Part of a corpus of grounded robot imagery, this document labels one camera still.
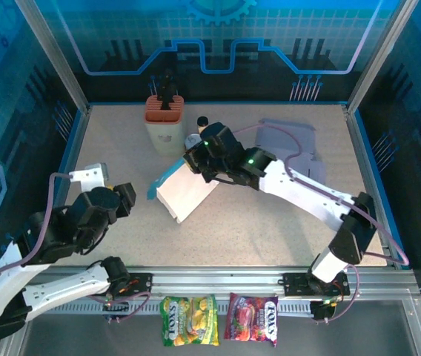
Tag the red Fox's candy bag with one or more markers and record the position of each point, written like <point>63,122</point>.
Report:
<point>251,319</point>

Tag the aluminium mounting rail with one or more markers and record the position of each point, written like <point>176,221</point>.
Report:
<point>214,280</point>

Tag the black controller module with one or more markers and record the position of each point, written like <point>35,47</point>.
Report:
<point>321,309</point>
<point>116,308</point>

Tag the beige knife block orange top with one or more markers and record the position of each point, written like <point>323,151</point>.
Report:
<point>164,137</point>

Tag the small dark-capped spice bottle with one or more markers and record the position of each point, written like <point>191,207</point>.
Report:
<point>203,120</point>

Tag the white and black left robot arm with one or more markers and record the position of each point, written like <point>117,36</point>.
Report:
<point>66,289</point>

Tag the green Fox's candy bag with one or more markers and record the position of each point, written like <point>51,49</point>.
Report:
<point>188,320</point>

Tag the aluminium frame post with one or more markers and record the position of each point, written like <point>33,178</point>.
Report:
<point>53,55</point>
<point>381,55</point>

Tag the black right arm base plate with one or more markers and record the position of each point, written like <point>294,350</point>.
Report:
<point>294,283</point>

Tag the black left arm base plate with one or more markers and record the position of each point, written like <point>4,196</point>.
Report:
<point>142,283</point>

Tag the small round tin can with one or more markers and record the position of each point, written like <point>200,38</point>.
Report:
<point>192,141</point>

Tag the teal paper box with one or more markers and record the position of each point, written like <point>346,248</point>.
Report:
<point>184,196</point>

